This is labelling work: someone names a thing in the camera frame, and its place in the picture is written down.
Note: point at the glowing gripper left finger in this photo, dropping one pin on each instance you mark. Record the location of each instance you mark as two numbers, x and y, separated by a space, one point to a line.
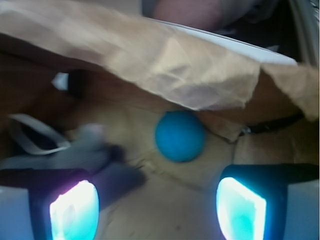
48 204

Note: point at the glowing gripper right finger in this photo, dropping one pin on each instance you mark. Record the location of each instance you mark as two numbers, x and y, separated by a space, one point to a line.
269 201

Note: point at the blue rubber ball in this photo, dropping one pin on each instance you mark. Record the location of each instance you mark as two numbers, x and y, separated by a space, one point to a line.
180 136

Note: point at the grey plush mouse toy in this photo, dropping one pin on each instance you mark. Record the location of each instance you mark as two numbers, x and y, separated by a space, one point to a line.
90 151

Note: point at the white elastic loop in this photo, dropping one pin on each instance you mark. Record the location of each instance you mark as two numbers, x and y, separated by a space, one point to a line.
34 136

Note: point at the brown paper bag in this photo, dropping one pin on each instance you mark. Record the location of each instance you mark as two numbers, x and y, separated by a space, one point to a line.
68 63

